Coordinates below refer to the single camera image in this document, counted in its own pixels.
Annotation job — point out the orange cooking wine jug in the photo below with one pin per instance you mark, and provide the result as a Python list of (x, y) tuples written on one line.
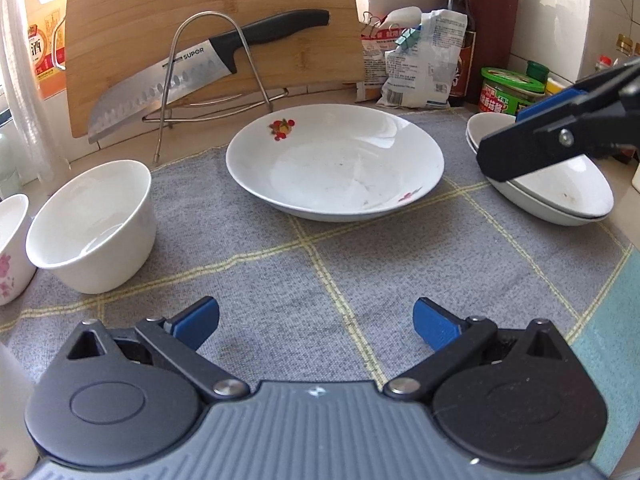
[(45, 60)]

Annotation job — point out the grey checked dish cloth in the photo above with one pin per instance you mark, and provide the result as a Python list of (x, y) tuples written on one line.
[(320, 270)]

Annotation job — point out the dark wooden knife block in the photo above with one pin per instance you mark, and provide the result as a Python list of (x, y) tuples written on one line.
[(495, 35)]

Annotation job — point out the green capped small jar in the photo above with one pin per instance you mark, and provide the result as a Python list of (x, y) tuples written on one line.
[(537, 69)]

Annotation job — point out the bamboo cutting board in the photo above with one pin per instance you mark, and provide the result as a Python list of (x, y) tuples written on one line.
[(175, 0)]

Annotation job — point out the clear bottle red cap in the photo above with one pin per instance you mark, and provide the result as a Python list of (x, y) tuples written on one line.
[(603, 62)]

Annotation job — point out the oil bottle gold cap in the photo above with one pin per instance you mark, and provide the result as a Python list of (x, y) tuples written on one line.
[(627, 45)]

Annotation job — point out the white bowl pink flowers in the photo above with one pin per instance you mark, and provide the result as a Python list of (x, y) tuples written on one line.
[(12, 260), (12, 410)]

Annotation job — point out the white printed bag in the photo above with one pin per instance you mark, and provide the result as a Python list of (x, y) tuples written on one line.
[(425, 75)]

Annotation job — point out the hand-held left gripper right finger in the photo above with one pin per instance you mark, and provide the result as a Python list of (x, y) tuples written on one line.
[(434, 325)]

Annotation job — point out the tall plastic wrap roll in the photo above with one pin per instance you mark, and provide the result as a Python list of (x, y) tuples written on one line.
[(25, 110)]

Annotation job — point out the yellow lid jar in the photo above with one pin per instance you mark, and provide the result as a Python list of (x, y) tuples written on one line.
[(556, 87)]

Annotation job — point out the plain white bowl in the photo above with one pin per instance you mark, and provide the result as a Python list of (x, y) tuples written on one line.
[(100, 260)]

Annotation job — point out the green lid sauce tub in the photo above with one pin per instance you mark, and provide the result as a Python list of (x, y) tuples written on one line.
[(505, 95)]

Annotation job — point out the metal binder clip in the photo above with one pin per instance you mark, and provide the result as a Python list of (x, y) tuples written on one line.
[(375, 22)]

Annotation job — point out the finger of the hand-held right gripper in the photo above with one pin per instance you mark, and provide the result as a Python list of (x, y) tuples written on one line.
[(550, 105), (530, 150)]

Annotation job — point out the green bag clip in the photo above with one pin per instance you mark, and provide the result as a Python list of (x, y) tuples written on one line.
[(407, 39)]

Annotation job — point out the pink and white bag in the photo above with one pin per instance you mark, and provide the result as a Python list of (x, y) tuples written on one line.
[(372, 70)]

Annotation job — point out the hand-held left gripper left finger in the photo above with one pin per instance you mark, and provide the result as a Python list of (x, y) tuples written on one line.
[(197, 320)]

